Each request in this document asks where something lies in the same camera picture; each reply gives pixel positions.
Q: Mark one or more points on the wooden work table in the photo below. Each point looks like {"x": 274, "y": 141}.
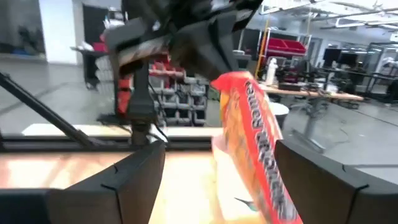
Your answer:
{"x": 311, "y": 93}

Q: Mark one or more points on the black monitor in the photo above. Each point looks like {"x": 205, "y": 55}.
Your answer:
{"x": 348, "y": 59}
{"x": 331, "y": 55}

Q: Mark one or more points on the grey bin rack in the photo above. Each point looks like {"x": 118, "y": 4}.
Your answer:
{"x": 180, "y": 99}

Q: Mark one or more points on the red bin shelf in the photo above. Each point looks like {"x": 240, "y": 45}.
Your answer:
{"x": 284, "y": 46}

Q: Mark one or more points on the white trash can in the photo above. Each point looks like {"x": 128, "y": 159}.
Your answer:
{"x": 280, "y": 110}

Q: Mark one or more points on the white bottle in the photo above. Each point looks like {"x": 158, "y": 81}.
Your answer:
{"x": 271, "y": 70}

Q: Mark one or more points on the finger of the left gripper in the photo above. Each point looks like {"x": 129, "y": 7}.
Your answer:
{"x": 208, "y": 46}

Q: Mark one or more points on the teal plastic spoon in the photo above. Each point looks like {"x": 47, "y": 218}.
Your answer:
{"x": 248, "y": 203}

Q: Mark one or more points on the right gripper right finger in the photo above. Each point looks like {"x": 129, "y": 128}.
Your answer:
{"x": 326, "y": 193}

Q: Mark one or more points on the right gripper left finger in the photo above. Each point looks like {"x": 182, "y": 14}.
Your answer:
{"x": 124, "y": 193}

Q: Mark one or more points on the black aluminium table frame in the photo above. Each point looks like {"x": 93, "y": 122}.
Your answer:
{"x": 46, "y": 143}

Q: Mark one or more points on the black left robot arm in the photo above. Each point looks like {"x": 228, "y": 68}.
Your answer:
{"x": 140, "y": 102}

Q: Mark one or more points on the orange ramen pack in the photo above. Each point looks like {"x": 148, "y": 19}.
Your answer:
{"x": 255, "y": 140}

